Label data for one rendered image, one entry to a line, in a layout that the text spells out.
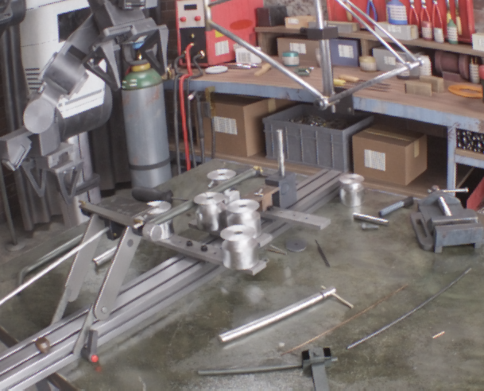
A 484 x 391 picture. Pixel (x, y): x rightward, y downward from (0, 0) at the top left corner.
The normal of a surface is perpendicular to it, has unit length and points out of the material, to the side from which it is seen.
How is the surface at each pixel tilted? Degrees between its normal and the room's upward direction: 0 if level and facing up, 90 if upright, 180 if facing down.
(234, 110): 91
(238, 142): 90
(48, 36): 90
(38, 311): 0
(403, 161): 90
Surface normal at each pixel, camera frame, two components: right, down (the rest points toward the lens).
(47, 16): 0.28, 0.33
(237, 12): 0.78, 0.17
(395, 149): -0.66, 0.39
